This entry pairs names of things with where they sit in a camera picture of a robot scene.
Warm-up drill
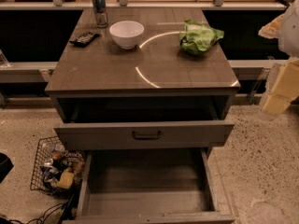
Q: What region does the white ceramic bowl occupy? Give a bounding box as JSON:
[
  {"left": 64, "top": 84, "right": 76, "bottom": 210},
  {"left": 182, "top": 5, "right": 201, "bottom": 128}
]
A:
[{"left": 109, "top": 21, "right": 144, "bottom": 49}]

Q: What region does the middle open drawer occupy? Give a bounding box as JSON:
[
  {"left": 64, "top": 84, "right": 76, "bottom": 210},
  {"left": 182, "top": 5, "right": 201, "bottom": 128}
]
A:
[{"left": 63, "top": 148, "right": 235, "bottom": 224}]

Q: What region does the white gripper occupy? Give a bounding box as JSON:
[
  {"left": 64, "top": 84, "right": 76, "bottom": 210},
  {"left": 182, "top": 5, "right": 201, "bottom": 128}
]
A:
[{"left": 258, "top": 0, "right": 299, "bottom": 121}]

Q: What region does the blue silver drink can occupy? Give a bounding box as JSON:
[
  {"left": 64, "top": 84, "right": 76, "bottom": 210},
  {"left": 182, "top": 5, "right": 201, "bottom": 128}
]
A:
[{"left": 92, "top": 0, "right": 108, "bottom": 28}]

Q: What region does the black snack bar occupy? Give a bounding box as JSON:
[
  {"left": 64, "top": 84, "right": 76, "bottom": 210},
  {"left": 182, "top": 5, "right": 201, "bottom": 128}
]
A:
[{"left": 70, "top": 32, "right": 100, "bottom": 48}]

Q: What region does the upper open drawer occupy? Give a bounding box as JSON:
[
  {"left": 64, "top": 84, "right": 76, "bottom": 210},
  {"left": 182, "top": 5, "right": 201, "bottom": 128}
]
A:
[{"left": 55, "top": 96, "right": 234, "bottom": 150}]

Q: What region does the open drawer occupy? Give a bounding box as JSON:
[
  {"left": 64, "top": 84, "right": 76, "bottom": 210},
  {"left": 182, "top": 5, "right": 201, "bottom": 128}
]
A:
[
  {"left": 63, "top": 148, "right": 235, "bottom": 224},
  {"left": 55, "top": 96, "right": 234, "bottom": 150}
]

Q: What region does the black object at left edge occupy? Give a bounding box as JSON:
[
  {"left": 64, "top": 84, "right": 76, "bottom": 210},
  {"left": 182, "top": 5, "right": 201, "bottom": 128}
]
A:
[{"left": 0, "top": 153, "right": 14, "bottom": 183}]

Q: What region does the black cable on floor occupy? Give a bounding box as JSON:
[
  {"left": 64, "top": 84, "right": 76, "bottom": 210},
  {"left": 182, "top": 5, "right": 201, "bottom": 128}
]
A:
[{"left": 0, "top": 201, "right": 74, "bottom": 224}]

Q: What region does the green jalapeno chip bag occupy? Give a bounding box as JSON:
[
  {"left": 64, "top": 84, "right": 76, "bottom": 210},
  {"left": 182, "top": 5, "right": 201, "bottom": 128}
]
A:
[{"left": 178, "top": 20, "right": 224, "bottom": 56}]

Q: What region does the grey drawer cabinet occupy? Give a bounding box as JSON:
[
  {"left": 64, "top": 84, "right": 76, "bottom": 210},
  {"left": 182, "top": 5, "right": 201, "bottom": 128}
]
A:
[{"left": 46, "top": 7, "right": 239, "bottom": 123}]

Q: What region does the yellow sponge in basket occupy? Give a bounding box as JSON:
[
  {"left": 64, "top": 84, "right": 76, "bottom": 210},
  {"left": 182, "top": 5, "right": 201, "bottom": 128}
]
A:
[{"left": 57, "top": 171, "right": 74, "bottom": 189}]

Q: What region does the black wire basket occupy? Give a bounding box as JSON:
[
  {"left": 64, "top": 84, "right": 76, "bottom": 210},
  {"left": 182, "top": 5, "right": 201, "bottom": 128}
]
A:
[{"left": 30, "top": 136, "right": 85, "bottom": 195}]

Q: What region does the black drawer handle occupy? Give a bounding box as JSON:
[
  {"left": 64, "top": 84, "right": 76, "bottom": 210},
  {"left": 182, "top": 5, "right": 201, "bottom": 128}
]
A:
[{"left": 132, "top": 131, "right": 162, "bottom": 140}]

